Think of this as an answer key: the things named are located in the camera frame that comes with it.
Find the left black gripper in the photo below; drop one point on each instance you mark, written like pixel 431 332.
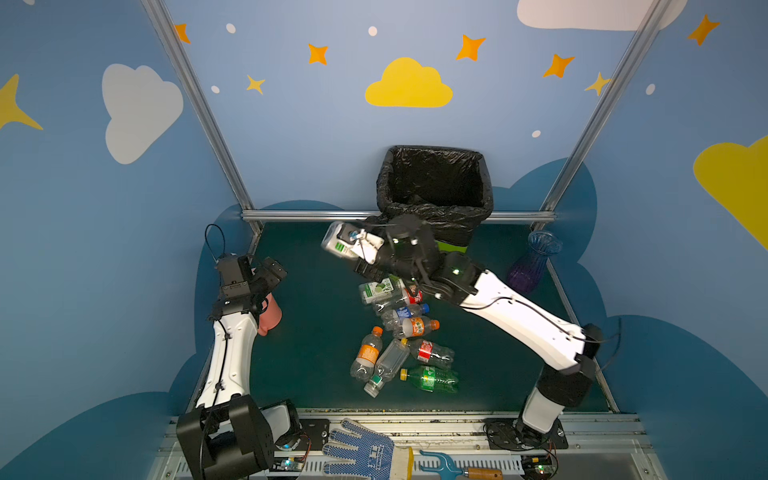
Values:
pixel 264 279

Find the orange red label bottle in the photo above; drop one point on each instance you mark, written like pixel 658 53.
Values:
pixel 415 327

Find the large lime label bottle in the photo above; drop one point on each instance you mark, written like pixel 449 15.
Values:
pixel 342 239

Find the clear bottle green label front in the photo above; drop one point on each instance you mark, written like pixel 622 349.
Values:
pixel 388 364

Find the orange label bottle front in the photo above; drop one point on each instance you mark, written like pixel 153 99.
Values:
pixel 371 345

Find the green Sprite bottle yellow cap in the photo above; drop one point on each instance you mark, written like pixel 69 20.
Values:
pixel 431 379

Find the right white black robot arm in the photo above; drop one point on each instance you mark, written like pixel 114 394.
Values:
pixel 567 349

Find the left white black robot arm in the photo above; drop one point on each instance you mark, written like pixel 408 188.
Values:
pixel 227 435

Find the green plastic trash bin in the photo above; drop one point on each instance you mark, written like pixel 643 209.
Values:
pixel 445 246

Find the lime label bottle near bin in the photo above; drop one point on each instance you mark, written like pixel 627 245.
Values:
pixel 374 292

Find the black bin liner bag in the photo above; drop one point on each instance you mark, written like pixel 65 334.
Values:
pixel 449 188

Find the pink plastic watering can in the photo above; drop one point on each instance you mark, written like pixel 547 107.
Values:
pixel 270 316

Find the red cola bottle lying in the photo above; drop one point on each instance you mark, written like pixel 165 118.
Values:
pixel 399 298

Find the red label bottle lying front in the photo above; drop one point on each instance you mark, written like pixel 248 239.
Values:
pixel 429 353

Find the purple glass vase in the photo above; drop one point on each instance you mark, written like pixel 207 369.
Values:
pixel 526 273

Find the left green circuit board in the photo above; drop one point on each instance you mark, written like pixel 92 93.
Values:
pixel 292 465

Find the green circuit board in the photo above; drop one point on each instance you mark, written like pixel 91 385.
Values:
pixel 292 465
pixel 538 467

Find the blue dotted work glove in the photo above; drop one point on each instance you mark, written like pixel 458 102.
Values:
pixel 357 452

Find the right green circuit board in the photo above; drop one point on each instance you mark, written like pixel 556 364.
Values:
pixel 538 467

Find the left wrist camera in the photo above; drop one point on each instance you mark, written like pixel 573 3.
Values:
pixel 234 269

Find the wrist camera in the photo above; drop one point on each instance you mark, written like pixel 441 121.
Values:
pixel 366 245
pixel 234 269

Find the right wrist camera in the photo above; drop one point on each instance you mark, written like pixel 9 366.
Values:
pixel 366 245

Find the aluminium back frame rail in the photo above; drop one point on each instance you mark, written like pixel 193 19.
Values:
pixel 501 217

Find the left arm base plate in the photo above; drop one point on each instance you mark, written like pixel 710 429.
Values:
pixel 312 434

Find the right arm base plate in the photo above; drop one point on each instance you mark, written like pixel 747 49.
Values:
pixel 513 435

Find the teal garden fork wooden handle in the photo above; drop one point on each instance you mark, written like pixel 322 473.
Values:
pixel 448 470

